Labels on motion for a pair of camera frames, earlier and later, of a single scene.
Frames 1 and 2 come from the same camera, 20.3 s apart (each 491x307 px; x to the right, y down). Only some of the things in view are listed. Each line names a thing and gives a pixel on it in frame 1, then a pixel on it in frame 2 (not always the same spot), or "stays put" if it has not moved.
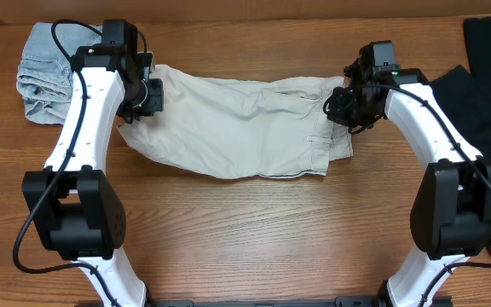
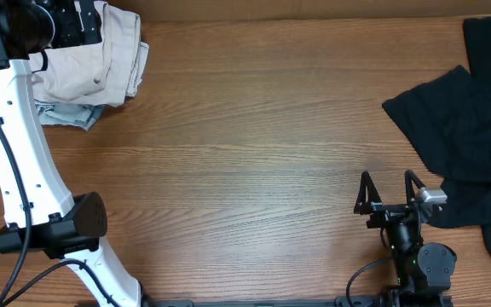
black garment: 488,119 stays put
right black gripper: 337,113 to 365,205
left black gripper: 154,102 to 66,12
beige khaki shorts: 264,129 to 102,73
